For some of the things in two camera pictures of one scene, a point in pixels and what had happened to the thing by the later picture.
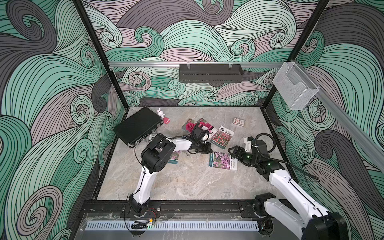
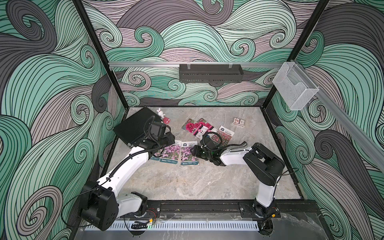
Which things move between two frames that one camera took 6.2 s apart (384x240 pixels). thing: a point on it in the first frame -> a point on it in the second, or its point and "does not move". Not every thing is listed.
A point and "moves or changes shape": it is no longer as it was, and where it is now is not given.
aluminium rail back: x=177 y=64 does not move
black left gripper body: x=202 y=148 -> x=166 y=140
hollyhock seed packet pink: x=206 y=126 moves or changes shape
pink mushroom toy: x=166 y=120 does not move
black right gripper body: x=246 y=157 -> x=200 y=153
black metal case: x=141 y=124 does not move
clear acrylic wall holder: x=295 y=87 does not move
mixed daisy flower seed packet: x=222 y=137 does not move
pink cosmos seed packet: x=222 y=160 moves or changes shape
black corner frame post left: x=101 y=51 does not move
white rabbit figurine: x=160 y=113 does not move
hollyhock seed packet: x=189 y=125 does not move
